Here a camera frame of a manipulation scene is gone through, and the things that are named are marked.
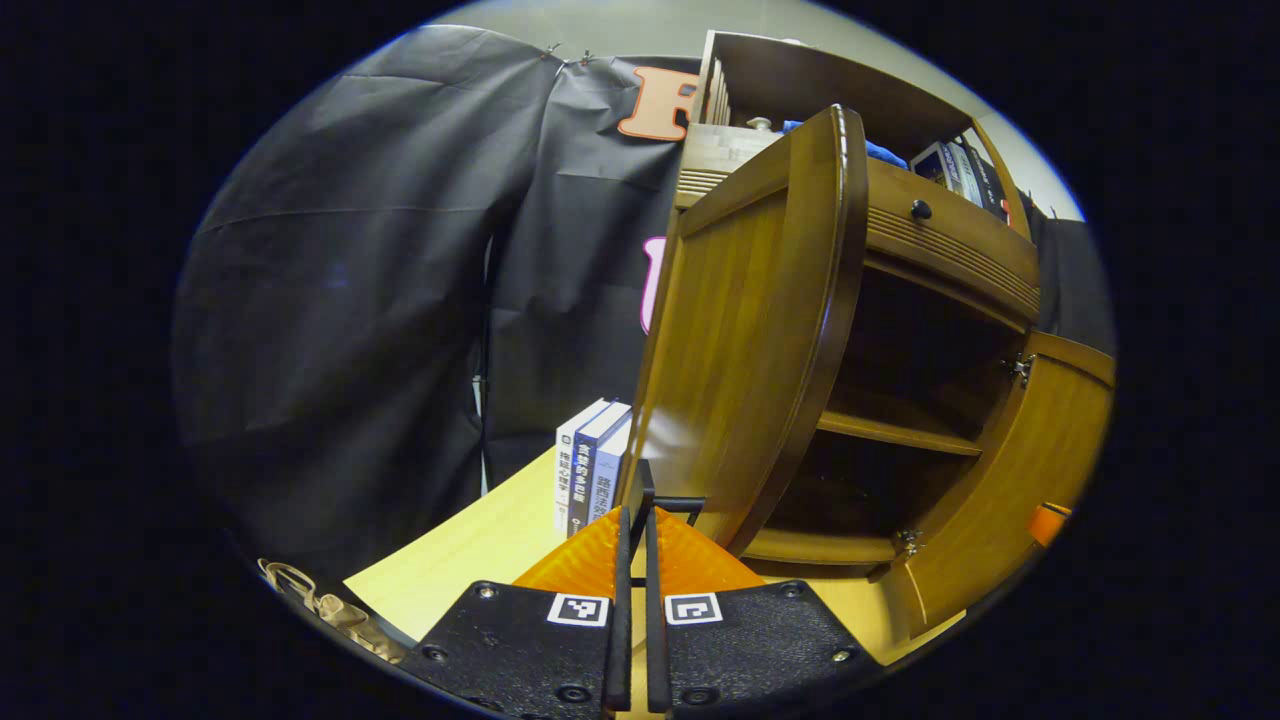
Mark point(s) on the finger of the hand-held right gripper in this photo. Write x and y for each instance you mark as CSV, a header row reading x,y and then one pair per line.
x,y
1048,525

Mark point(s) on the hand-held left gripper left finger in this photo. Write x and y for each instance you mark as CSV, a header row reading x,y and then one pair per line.
x,y
622,640

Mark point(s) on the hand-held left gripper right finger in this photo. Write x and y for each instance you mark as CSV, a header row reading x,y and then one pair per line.
x,y
657,640

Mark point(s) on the wooden shoe cabinet door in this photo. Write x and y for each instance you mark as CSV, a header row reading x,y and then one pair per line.
x,y
740,330
1020,480

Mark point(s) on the wooden double-door shoe cabinet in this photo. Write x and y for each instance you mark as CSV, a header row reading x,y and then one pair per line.
x,y
950,260

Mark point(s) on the silver door hinge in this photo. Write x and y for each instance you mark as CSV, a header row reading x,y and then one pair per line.
x,y
908,541
1020,368

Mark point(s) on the wooden cabinet drawer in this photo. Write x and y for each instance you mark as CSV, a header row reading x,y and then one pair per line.
x,y
960,240

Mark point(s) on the light blue standing book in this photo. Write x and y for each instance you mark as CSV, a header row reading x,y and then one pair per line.
x,y
612,470

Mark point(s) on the dark blue standing book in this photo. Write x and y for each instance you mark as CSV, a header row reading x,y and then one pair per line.
x,y
588,470

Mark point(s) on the black round drawer knob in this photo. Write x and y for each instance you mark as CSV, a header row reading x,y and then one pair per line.
x,y
921,210

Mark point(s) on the black shelf book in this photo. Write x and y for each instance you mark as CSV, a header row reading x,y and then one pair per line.
x,y
990,185

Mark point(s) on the grey shelf book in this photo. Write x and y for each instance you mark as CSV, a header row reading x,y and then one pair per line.
x,y
962,172

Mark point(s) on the dark blue shelf book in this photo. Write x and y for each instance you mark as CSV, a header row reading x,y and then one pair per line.
x,y
928,162

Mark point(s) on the blue folded cloth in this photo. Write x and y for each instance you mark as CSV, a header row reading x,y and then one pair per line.
x,y
885,152

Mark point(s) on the black backdrop cloth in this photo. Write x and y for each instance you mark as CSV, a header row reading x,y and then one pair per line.
x,y
350,300

